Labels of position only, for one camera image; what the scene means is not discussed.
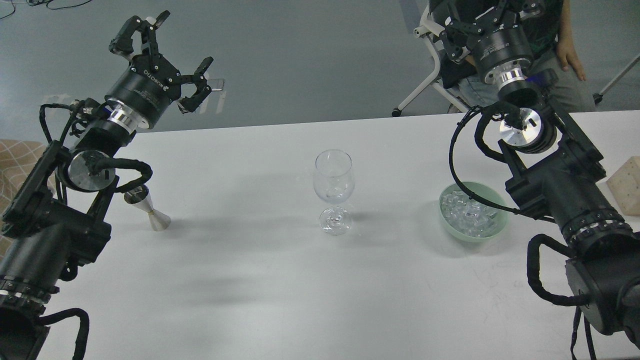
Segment black floor cable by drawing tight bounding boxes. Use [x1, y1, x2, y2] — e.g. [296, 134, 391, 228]
[0, 0, 93, 20]

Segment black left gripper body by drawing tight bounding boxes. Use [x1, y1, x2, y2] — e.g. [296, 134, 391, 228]
[104, 55, 182, 129]

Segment clear ice cubes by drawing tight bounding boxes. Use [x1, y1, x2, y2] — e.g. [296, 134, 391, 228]
[439, 187, 501, 239]

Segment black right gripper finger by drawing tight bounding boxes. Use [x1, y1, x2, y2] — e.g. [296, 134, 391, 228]
[502, 0, 547, 31]
[430, 0, 501, 62]

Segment person in dark shirt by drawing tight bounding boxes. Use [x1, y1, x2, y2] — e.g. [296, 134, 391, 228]
[441, 0, 596, 113]

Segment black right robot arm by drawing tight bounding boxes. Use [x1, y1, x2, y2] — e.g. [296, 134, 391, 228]
[429, 0, 639, 359]

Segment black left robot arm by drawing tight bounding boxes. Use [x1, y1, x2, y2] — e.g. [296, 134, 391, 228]
[0, 10, 224, 360]

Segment green bowl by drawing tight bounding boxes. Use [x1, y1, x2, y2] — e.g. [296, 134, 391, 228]
[438, 183, 509, 244]

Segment white chair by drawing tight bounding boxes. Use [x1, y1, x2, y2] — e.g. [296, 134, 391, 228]
[391, 5, 468, 118]

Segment clear wine glass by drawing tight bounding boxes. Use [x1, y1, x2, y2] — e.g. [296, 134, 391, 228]
[313, 149, 355, 236]

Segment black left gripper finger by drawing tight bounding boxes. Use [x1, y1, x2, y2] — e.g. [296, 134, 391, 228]
[109, 10, 171, 68]
[167, 56, 214, 114]

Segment beige checkered cushion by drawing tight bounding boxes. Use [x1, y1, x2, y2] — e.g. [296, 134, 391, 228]
[0, 139, 56, 261]

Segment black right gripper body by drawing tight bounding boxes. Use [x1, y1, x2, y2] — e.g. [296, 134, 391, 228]
[470, 22, 533, 84]

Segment steel cocktail jigger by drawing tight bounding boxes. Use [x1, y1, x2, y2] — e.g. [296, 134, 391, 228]
[123, 184, 172, 231]

